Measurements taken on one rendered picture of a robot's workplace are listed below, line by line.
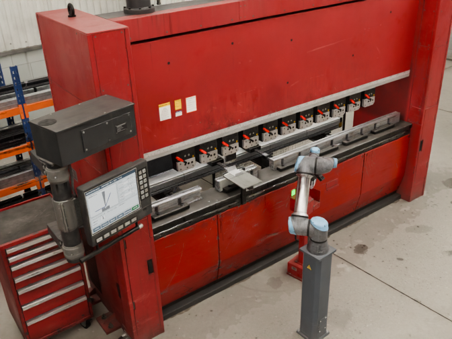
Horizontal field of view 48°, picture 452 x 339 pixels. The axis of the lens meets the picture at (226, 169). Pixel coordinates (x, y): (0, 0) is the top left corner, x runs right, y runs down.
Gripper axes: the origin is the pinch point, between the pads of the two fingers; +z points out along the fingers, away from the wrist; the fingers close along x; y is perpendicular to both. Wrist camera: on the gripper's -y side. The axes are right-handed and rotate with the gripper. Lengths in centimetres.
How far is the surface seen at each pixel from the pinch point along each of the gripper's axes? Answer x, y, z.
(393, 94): -171, 20, -25
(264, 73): 13, 47, -87
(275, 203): 11.6, 26.1, 22.2
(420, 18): -167, 10, -104
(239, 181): 50, 34, -13
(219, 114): 54, 53, -64
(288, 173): -2.9, 26.2, -1.4
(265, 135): 12, 42, -36
